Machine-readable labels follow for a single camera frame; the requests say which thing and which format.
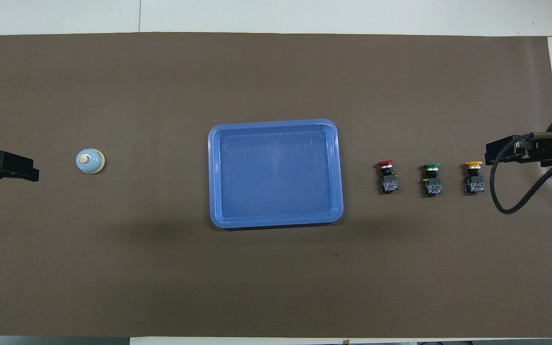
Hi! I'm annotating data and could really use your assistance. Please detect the yellow push button switch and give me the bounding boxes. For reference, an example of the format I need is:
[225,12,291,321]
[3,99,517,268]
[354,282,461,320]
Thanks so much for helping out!
[463,161,486,195]

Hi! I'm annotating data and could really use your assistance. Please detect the light blue service bell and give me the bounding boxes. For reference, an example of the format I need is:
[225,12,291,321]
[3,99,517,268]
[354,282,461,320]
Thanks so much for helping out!
[75,149,106,174]

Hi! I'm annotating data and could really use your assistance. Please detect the green push button switch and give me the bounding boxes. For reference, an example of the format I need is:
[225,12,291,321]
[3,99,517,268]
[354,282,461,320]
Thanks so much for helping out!
[421,163,443,197]

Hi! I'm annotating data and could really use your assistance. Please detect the red push button switch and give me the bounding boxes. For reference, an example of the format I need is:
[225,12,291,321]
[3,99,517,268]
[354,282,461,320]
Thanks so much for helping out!
[376,160,399,195]

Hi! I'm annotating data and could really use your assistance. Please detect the blue plastic tray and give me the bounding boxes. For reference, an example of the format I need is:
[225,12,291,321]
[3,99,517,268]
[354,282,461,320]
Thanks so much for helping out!
[207,118,344,230]

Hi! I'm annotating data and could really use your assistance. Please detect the brown table mat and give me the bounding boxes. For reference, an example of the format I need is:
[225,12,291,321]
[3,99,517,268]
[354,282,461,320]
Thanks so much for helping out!
[0,32,552,339]

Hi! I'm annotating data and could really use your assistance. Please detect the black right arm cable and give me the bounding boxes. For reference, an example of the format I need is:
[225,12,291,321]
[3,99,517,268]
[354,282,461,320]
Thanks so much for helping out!
[490,132,552,215]

